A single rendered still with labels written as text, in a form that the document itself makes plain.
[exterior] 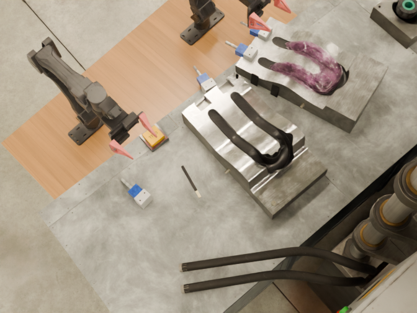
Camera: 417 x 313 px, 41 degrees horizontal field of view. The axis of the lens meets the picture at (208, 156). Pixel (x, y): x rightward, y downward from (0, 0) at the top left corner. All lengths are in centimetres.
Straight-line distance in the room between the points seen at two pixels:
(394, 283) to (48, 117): 146
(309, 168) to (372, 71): 44
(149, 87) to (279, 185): 65
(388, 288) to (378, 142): 93
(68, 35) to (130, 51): 116
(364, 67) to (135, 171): 92
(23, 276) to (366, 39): 195
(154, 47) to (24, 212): 120
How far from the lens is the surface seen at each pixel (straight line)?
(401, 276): 129
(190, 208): 198
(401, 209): 139
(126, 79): 223
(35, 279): 291
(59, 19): 349
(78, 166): 211
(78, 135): 215
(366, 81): 209
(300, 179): 195
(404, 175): 128
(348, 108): 203
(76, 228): 204
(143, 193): 196
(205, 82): 211
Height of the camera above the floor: 270
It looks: 68 degrees down
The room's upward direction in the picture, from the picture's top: 9 degrees counter-clockwise
